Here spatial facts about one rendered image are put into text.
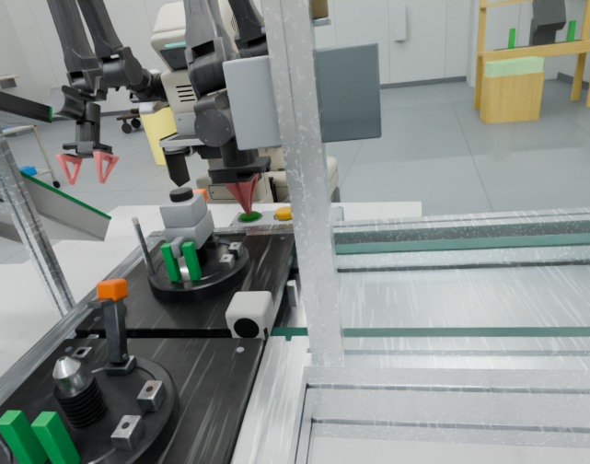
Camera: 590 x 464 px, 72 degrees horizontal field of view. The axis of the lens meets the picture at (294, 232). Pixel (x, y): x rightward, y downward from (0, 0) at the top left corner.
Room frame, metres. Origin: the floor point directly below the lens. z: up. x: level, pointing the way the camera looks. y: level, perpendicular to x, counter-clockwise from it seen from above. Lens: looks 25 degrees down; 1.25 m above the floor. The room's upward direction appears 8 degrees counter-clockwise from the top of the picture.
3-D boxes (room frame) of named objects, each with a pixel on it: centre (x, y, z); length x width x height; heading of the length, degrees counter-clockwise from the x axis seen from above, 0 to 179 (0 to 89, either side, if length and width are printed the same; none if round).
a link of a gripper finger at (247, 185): (0.71, 0.09, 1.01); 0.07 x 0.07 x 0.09; 78
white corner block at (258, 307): (0.39, 0.06, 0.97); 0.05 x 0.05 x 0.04; 78
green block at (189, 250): (0.46, 0.13, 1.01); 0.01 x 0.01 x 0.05; 78
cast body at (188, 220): (0.49, 0.14, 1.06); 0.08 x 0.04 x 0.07; 168
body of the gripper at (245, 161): (0.71, 0.08, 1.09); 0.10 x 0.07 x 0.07; 78
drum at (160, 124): (5.58, 1.57, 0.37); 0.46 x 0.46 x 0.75
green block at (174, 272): (0.46, 0.16, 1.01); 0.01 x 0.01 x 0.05; 78
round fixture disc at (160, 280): (0.50, 0.14, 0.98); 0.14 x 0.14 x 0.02
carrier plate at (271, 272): (0.50, 0.14, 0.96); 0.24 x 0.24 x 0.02; 78
